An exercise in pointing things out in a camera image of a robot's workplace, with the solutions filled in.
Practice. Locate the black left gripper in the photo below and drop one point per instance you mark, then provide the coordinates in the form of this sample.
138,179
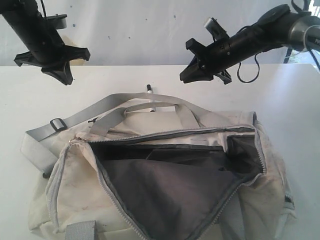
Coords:
46,49

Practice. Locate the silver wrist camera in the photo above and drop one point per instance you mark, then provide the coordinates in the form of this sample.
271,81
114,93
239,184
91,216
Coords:
215,29
58,21

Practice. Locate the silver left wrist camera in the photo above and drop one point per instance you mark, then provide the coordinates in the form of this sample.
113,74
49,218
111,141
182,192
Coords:
58,21

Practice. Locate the white canvas backpack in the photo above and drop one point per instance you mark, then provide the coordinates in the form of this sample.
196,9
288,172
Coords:
142,166

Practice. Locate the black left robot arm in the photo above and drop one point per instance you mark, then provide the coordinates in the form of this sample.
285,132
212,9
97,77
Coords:
23,7

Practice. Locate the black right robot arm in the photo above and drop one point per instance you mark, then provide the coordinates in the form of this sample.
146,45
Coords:
277,28

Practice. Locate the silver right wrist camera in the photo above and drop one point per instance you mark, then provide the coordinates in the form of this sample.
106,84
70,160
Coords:
215,29

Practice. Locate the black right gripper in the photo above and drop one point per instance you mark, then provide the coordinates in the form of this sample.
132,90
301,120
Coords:
214,59

